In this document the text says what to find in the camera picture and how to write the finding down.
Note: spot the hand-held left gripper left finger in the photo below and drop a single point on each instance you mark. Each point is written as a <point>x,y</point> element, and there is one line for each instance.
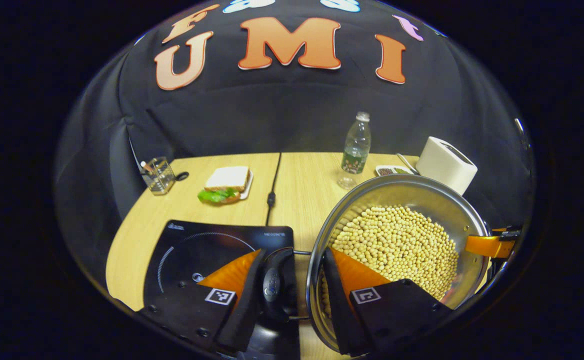
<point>249,305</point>

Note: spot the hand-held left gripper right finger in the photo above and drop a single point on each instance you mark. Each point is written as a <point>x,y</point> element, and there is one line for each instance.
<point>339,310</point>

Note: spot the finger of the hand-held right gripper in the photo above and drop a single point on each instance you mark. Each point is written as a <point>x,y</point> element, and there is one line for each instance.
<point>487,246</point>

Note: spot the black induction cooktop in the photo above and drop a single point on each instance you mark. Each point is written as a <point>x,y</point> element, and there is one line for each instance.
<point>187,250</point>

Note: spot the heap of yellow soybeans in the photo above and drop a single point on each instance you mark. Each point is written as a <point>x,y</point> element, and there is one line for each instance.
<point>402,240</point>

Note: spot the white toaster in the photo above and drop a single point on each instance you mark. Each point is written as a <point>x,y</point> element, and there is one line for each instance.
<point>444,165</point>

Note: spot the small white plate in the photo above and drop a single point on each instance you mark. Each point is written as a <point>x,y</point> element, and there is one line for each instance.
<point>248,186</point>

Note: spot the sandwich with lettuce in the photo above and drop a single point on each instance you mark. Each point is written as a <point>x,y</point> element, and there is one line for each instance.
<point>224,182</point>

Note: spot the white divided dish of grains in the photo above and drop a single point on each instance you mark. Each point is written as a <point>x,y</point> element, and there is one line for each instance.
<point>387,171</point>

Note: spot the clear glass cup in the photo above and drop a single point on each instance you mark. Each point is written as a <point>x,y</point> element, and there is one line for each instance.
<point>158,176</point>

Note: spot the clear plastic water bottle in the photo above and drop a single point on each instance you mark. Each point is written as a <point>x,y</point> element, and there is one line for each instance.
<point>356,150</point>

